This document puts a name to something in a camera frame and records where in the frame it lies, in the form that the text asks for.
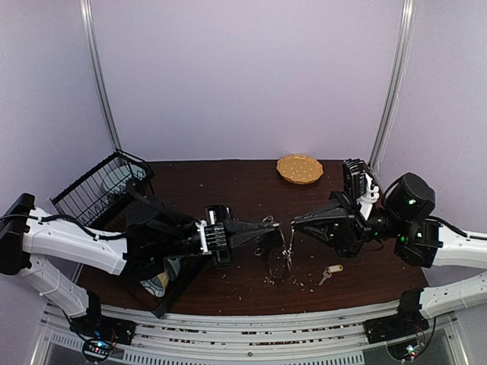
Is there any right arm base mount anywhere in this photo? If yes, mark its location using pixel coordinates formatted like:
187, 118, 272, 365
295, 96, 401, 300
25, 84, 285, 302
364, 313, 436, 363

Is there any light green celadon bowl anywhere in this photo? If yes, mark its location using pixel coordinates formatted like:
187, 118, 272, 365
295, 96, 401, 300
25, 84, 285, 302
164, 258, 181, 281

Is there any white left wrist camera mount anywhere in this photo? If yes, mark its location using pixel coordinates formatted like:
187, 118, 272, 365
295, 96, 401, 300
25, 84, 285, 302
196, 220, 211, 256

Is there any yellow patterned bowl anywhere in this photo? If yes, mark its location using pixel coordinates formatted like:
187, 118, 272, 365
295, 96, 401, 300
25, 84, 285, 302
140, 272, 170, 298

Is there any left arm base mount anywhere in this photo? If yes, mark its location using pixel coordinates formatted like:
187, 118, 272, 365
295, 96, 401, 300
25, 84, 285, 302
68, 316, 136, 363

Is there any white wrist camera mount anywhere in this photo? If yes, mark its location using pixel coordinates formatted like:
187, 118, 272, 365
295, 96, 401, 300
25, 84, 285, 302
358, 173, 380, 221
196, 220, 211, 256

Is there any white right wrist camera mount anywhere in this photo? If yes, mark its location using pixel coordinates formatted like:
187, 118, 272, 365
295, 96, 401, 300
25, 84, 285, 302
358, 173, 380, 221

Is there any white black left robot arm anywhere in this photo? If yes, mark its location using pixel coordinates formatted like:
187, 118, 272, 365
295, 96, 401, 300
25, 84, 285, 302
1, 193, 280, 338

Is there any key with yellow tag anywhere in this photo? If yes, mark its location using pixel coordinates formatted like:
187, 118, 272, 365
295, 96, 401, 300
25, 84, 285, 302
318, 265, 343, 286

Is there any aluminium corner post left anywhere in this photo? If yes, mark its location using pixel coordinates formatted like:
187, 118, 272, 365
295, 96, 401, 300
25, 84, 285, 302
79, 0, 122, 150

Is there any aluminium corner post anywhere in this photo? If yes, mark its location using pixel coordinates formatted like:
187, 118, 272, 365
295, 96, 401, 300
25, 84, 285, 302
79, 0, 122, 150
368, 0, 417, 172

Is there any black wire dish rack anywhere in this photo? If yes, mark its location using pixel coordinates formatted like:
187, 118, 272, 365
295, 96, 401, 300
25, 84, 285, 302
50, 149, 208, 318

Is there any aluminium corner post right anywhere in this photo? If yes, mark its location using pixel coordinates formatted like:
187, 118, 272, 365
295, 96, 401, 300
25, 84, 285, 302
368, 0, 417, 172

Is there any key with black tag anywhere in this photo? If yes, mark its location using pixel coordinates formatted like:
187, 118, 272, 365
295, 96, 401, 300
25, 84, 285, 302
283, 222, 296, 271

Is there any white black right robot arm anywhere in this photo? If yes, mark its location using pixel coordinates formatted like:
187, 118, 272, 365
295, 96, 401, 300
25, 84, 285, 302
291, 159, 486, 344

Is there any yellow polka dot dish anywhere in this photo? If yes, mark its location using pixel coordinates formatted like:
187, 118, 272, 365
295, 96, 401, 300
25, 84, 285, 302
276, 154, 323, 185

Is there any aluminium front rail frame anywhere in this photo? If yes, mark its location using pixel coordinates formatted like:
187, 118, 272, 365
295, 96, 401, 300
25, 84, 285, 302
30, 298, 469, 365

